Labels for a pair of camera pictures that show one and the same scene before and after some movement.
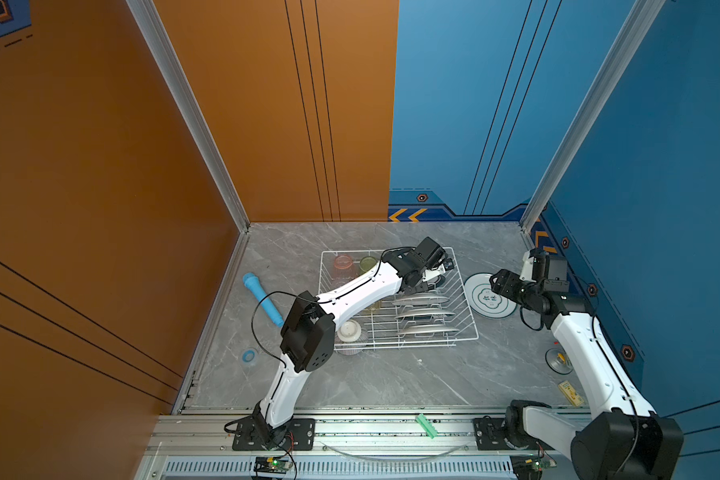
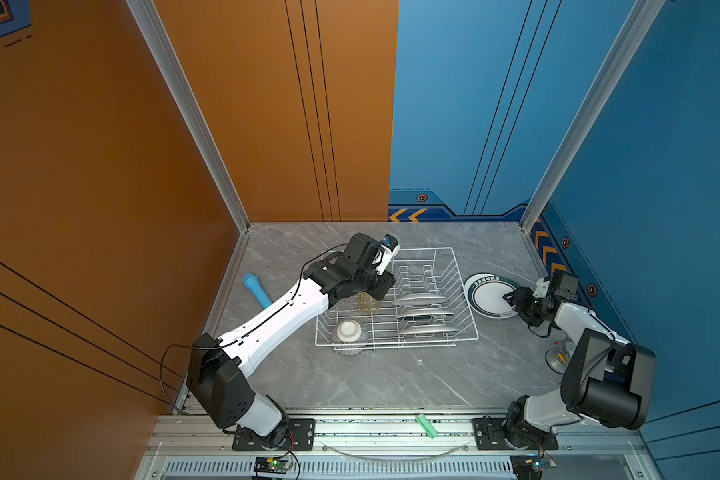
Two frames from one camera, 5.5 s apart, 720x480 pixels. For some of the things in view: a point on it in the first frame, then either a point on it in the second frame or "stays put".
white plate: [426, 311] stays put
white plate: [420, 299] stays put
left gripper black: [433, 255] to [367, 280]
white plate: [430, 328] stays put
